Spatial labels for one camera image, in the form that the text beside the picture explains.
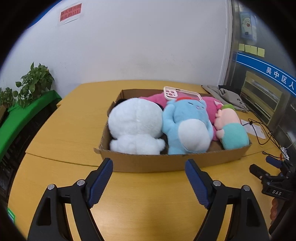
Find green cloth covered bench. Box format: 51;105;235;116
1;90;62;159

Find red wall notice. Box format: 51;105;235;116
59;3;82;23

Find yellow sticky notes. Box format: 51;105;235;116
239;43;265;58

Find blue cat plush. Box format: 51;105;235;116
162;97;214;155

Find grey plug usb cable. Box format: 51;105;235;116
262;150;287;160

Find cardboard tray box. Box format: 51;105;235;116
94;89;251;173

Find potted green plant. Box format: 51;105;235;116
16;63;55;108

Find small potted plant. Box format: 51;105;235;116
0;87;16;109

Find white orange plastic pouch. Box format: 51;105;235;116
241;119;266;140

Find pink bear plush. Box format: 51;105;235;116
140;92;222;141

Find cream phone case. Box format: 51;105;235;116
163;86;202;100

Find grey cloth bag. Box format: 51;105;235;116
202;85;249;113

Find person right hand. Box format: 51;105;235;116
270;198;280;221

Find pink teal pig plush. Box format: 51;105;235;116
214;104;250;150

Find white panda plush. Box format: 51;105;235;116
108;98;166;155

